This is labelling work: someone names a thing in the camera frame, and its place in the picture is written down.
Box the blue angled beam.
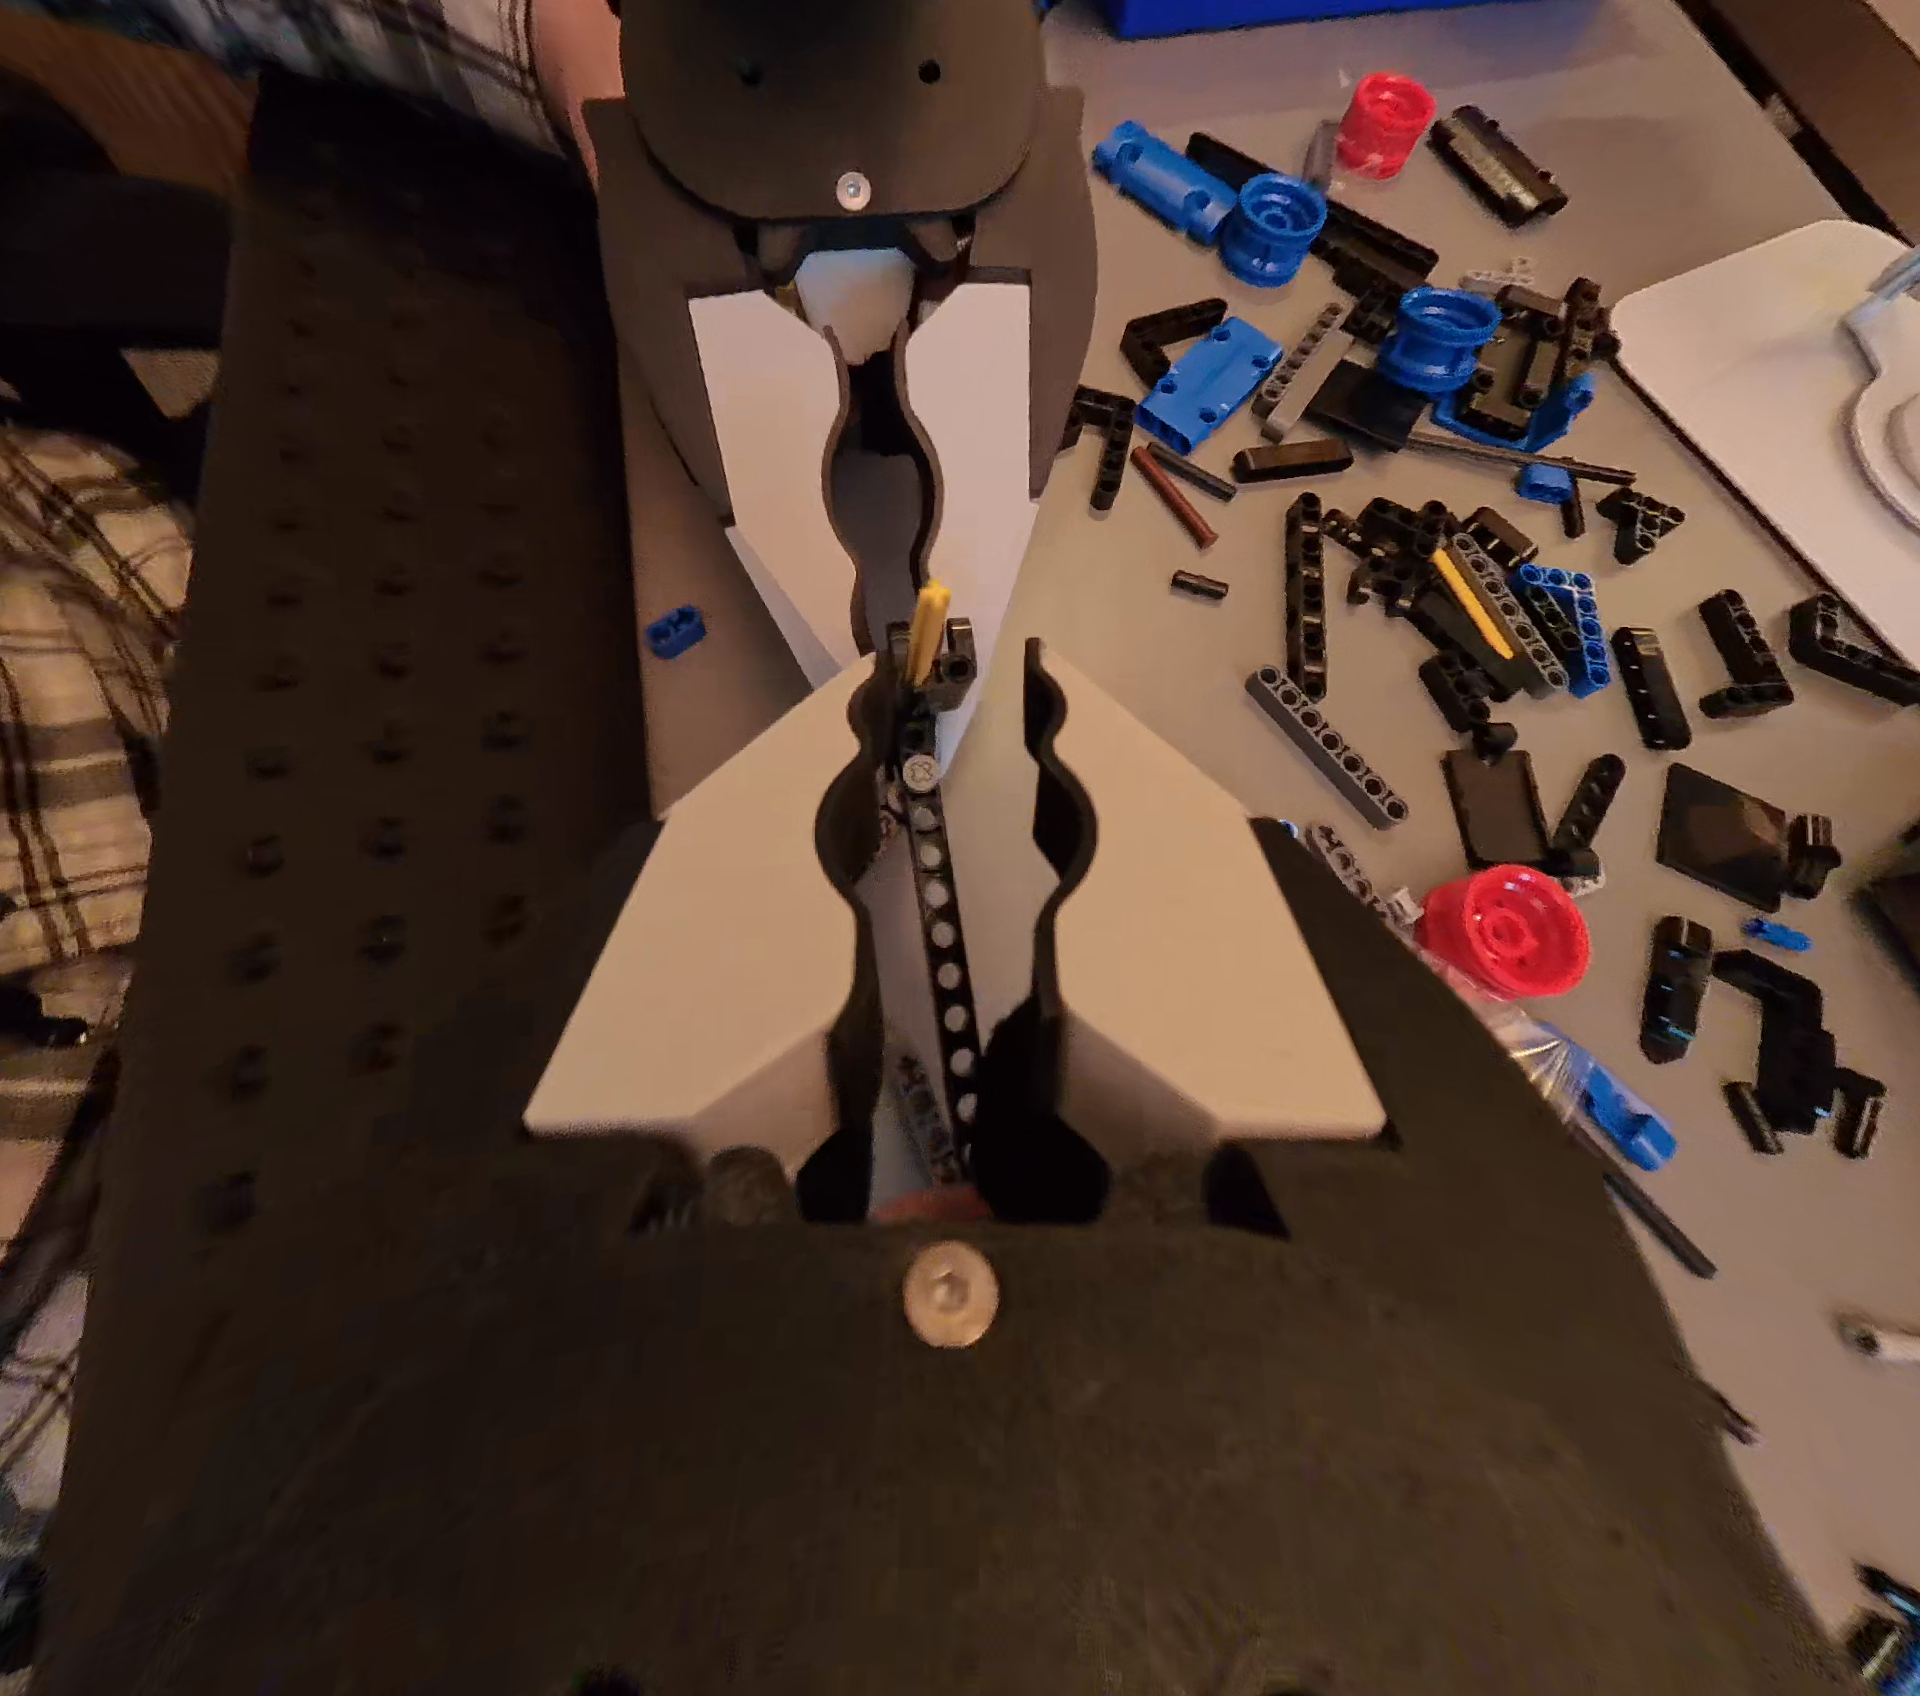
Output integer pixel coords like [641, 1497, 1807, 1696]
[1513, 559, 1615, 697]

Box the blue textured flat panel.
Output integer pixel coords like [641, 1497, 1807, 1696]
[1560, 1041, 1680, 1170]

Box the blue curved panel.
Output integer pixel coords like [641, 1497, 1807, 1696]
[1091, 119, 1240, 236]

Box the black dotted mat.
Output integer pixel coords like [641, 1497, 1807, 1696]
[45, 68, 662, 1696]

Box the short yellow axle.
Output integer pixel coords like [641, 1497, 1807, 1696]
[1432, 544, 1518, 663]

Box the short brown axle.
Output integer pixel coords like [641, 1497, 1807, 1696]
[1129, 445, 1220, 550]

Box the dark grey long beam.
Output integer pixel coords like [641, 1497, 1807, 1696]
[1244, 663, 1413, 827]

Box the long thin black axle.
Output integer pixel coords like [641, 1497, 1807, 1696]
[1410, 435, 1640, 489]

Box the blue wheel hub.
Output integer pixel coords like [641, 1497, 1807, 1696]
[1380, 286, 1503, 396]
[1218, 169, 1330, 287]

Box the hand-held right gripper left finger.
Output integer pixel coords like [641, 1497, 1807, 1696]
[521, 646, 890, 1226]

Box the short grey beam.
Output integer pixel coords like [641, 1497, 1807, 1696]
[1302, 820, 1421, 926]

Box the blue rectangular panel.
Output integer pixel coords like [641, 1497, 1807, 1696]
[1134, 318, 1284, 453]

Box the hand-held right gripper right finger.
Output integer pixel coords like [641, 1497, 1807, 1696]
[983, 638, 1391, 1226]

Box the red wheel hub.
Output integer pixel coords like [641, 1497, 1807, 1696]
[1416, 866, 1592, 999]
[1334, 70, 1439, 179]

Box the grey desk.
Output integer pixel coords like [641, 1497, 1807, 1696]
[622, 0, 1920, 1696]

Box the black beam frame assembly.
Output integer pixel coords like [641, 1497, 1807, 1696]
[877, 690, 997, 1195]

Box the black chassis on blue frame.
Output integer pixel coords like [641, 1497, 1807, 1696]
[1416, 278, 1623, 448]

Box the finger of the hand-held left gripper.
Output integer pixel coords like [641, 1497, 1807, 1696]
[896, 282, 1041, 677]
[687, 289, 880, 690]

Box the black square panel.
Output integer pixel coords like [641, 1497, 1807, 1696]
[1655, 761, 1795, 913]

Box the person in plaid shirt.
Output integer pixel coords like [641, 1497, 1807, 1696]
[0, 419, 198, 1578]

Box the black grooved block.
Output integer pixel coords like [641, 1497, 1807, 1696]
[1428, 105, 1571, 228]

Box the small black axle connector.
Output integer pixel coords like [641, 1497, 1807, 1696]
[884, 621, 980, 716]

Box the black curved panel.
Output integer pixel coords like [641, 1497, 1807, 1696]
[1443, 747, 1555, 870]

